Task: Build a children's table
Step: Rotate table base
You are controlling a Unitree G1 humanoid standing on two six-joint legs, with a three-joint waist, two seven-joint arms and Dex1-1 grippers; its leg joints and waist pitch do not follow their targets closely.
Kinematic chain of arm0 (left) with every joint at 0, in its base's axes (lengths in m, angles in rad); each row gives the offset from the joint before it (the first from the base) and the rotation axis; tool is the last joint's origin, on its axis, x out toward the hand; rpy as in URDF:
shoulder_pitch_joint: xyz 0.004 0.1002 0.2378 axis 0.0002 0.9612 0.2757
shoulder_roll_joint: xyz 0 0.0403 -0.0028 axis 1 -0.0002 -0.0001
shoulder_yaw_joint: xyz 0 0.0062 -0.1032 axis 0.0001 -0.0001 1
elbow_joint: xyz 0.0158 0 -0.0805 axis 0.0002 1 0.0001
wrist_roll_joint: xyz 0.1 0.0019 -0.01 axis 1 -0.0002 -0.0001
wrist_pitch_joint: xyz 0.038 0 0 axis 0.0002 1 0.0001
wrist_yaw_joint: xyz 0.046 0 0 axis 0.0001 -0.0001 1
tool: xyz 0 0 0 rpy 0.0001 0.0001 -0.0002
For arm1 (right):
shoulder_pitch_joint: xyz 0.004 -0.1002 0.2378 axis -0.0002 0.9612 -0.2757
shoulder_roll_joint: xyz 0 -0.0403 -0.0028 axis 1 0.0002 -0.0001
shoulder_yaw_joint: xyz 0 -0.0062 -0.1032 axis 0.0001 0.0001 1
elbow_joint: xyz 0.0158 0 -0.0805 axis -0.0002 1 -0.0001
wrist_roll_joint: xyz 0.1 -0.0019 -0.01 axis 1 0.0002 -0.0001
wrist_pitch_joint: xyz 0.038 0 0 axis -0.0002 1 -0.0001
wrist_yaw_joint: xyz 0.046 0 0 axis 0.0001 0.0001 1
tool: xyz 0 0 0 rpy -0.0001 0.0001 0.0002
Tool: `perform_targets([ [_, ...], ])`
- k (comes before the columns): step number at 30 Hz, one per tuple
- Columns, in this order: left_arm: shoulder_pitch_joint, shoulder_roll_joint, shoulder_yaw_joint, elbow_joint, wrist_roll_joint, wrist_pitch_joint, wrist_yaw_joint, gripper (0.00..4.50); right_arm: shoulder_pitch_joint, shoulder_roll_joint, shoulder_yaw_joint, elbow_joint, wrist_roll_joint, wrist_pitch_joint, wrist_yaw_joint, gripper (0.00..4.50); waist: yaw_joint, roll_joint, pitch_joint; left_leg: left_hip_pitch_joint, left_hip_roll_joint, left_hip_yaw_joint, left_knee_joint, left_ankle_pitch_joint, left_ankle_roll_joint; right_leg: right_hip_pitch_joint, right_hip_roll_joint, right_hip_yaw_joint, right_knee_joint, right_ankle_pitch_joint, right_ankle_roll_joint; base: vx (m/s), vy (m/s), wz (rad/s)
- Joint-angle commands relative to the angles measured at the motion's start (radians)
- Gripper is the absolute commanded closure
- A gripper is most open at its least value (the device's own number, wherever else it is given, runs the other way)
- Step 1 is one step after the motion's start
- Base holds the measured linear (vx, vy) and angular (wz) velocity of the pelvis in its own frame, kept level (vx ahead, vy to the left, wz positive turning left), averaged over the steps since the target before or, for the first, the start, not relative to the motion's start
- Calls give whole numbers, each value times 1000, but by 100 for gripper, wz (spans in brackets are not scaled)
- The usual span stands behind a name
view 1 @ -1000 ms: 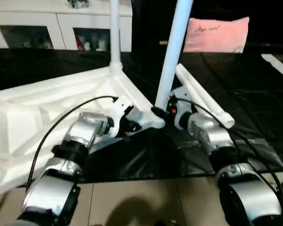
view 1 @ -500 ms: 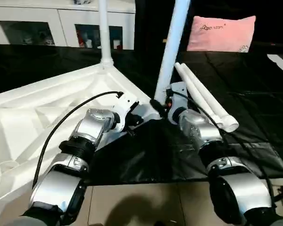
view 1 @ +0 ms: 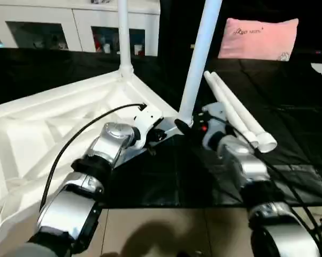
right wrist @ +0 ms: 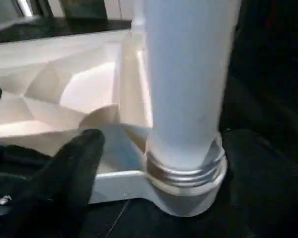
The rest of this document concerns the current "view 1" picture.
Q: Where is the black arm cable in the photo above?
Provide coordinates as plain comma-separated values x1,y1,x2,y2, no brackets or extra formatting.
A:
206,110,319,233
40,103,148,213

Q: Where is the black cabinet with gold label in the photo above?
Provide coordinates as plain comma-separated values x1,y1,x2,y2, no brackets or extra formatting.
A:
159,0,322,61

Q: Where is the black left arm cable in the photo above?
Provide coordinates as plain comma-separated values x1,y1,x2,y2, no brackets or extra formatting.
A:
40,103,148,213

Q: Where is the white glass-door cabinet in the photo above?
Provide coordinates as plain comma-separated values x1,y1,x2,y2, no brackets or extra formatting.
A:
0,0,162,56

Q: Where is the black work mat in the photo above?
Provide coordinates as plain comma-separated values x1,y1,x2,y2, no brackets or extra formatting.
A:
0,47,322,208

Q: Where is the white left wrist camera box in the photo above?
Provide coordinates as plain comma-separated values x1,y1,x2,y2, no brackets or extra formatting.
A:
131,109,165,150

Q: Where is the red bottle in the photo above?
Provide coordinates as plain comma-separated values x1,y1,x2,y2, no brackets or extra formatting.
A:
95,35,104,54

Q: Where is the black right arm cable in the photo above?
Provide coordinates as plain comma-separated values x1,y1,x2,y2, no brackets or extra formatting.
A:
206,110,319,233

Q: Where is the pink pillow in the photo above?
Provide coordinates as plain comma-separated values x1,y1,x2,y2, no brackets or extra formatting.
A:
218,18,300,62

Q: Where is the white plastic table top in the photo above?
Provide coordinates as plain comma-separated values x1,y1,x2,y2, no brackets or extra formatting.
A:
0,70,184,248

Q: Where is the white plastic table leg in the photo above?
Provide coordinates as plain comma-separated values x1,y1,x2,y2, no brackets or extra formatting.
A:
203,71,259,145
178,0,224,127
117,0,134,77
209,72,278,154

